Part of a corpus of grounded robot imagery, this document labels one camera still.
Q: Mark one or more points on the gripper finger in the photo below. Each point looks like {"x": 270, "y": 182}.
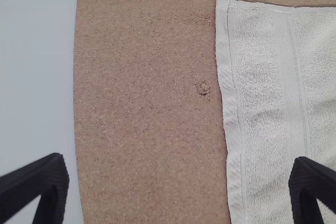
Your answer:
{"x": 312, "y": 182}
{"x": 39, "y": 179}

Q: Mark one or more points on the pale towel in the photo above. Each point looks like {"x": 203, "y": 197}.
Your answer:
{"x": 275, "y": 103}

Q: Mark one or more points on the cork mat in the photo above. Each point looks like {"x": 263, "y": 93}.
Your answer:
{"x": 144, "y": 103}

